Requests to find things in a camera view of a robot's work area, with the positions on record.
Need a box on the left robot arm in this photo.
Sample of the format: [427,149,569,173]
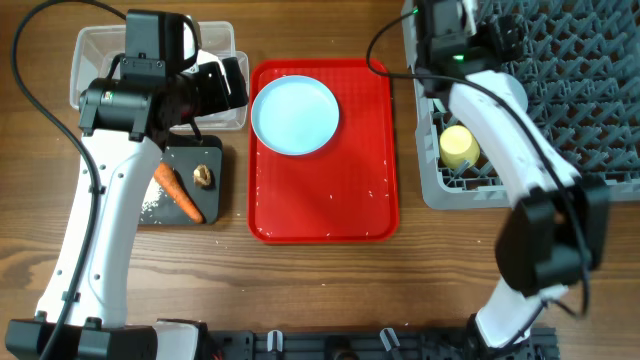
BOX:
[5,55,248,359]

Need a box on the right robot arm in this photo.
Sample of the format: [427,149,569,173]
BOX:
[412,1,609,355]

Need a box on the brown food scrap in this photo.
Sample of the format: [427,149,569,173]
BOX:
[193,164,214,189]

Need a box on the spilled white rice pile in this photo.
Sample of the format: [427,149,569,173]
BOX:
[139,179,168,224]

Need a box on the yellow plastic cup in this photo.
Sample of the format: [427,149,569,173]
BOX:
[439,125,480,170]

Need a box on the black plastic tray bin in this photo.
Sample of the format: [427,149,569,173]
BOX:
[139,134,223,226]

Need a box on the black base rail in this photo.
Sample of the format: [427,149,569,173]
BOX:
[209,328,560,360]

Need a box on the grey dishwasher rack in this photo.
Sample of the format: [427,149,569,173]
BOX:
[414,0,639,210]

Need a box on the orange carrot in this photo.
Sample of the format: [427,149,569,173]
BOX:
[153,162,204,224]

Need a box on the red serving tray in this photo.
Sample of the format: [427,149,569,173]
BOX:
[247,59,399,245]

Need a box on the light blue bowl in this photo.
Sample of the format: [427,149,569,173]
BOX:
[504,73,529,111]

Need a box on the light blue plate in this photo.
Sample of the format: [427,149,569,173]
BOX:
[251,75,340,156]

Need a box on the clear plastic bin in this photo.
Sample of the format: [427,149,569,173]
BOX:
[69,21,250,131]

